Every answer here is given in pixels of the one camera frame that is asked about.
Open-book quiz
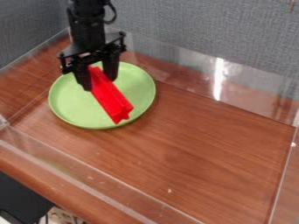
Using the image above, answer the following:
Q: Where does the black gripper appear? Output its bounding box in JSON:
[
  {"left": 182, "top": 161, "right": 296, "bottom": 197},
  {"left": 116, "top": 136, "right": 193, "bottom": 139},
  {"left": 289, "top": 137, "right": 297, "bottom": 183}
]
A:
[{"left": 57, "top": 8, "right": 126, "bottom": 91}]

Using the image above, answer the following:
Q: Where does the red plastic block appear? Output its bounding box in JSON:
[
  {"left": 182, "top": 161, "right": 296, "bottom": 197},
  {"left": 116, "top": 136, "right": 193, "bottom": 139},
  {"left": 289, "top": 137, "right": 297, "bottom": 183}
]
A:
[{"left": 88, "top": 66, "right": 134, "bottom": 124}]

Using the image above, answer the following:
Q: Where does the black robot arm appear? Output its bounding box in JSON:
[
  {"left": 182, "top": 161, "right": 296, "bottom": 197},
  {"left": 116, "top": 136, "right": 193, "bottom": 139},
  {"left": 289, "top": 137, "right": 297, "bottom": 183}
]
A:
[{"left": 57, "top": 0, "right": 126, "bottom": 91}]

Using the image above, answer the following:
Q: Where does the green round plate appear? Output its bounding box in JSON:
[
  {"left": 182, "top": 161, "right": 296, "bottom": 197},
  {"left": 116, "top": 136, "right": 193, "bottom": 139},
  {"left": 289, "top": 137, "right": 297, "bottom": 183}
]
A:
[{"left": 48, "top": 62, "right": 156, "bottom": 130}]

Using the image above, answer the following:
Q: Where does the black box under table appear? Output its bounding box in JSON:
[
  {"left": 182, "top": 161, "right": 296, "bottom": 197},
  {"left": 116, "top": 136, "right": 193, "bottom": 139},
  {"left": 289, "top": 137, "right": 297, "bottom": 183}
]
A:
[{"left": 0, "top": 172, "right": 54, "bottom": 224}]

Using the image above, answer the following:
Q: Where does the black cable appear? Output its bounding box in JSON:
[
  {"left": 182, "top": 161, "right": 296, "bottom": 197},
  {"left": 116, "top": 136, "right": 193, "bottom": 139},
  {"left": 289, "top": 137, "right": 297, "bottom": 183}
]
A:
[{"left": 102, "top": 1, "right": 118, "bottom": 25}]

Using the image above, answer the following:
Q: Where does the clear acrylic enclosure wall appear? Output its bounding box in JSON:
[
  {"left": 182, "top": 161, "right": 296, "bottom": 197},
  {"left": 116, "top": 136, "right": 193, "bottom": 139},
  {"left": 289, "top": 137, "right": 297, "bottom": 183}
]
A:
[{"left": 0, "top": 34, "right": 299, "bottom": 224}]

